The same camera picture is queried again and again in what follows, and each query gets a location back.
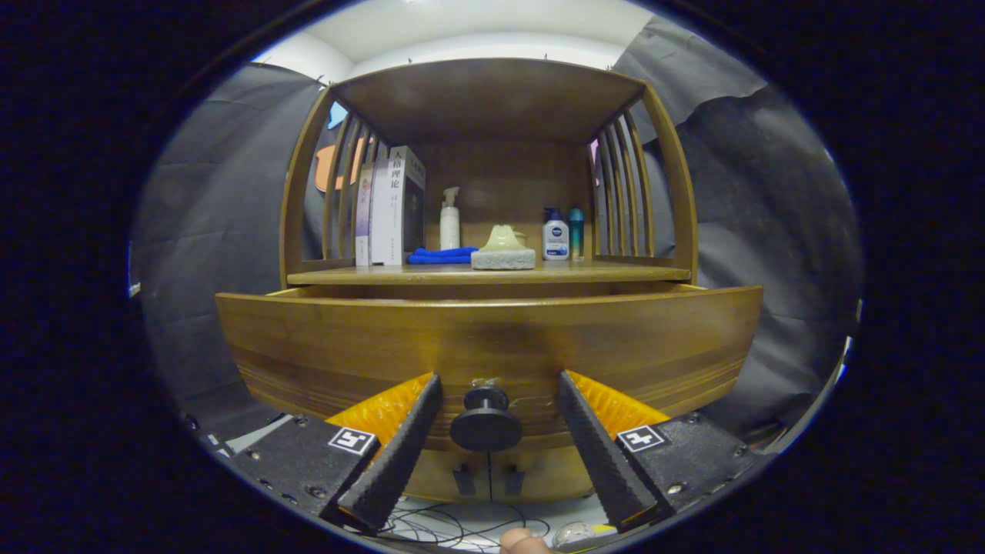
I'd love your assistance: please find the wooden cabinet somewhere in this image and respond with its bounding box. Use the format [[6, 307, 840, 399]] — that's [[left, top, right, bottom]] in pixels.
[[279, 58, 700, 505]]

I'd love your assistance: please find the white pump bottle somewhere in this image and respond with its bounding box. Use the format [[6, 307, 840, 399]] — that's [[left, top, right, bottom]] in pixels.
[[439, 187, 461, 250]]

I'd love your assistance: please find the pale green lidded teacup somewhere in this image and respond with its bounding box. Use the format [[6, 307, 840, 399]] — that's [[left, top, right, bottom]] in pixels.
[[481, 224, 529, 252]]

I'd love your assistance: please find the clear glass dish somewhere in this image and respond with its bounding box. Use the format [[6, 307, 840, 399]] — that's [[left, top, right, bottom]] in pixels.
[[470, 248, 536, 271]]

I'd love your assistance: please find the white lotion bottle blue cap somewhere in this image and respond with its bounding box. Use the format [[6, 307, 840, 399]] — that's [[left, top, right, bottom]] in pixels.
[[542, 207, 571, 261]]

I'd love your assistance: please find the blue folded cloth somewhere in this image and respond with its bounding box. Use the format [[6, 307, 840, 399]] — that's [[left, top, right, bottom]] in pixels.
[[408, 246, 479, 265]]

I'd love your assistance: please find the wooden cabinet door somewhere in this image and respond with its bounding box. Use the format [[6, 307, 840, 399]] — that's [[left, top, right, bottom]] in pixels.
[[400, 446, 491, 502], [490, 445, 601, 501]]

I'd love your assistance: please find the wooden countertop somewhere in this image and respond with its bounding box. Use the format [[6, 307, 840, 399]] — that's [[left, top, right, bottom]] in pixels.
[[286, 258, 692, 287]]

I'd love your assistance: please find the white book dark portrait cover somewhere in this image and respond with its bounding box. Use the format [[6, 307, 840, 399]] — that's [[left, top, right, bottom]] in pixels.
[[385, 145, 427, 266]]

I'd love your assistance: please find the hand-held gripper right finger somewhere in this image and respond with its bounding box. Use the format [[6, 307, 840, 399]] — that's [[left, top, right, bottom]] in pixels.
[[556, 370, 772, 534]]

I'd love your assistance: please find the pale purple book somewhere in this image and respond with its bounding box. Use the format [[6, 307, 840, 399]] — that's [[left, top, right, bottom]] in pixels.
[[355, 163, 376, 267]]

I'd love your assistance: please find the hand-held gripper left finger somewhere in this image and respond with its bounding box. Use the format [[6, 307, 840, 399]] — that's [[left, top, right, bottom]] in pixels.
[[229, 372, 444, 535]]

